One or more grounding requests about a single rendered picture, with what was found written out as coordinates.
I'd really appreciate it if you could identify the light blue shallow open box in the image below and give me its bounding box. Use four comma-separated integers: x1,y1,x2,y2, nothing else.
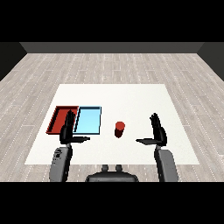
72,106,102,136

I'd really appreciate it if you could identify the dark grey robot body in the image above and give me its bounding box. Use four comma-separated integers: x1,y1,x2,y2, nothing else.
85,164,140,183

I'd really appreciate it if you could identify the red shallow open box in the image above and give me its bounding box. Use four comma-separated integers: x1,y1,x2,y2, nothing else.
45,105,80,136

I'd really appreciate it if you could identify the small red can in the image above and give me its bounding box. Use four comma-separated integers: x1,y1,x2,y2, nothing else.
114,121,126,139

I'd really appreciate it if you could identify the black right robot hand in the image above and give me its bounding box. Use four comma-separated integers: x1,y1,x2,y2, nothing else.
135,112,168,147

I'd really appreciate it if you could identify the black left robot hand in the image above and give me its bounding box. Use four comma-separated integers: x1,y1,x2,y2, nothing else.
59,109,91,145

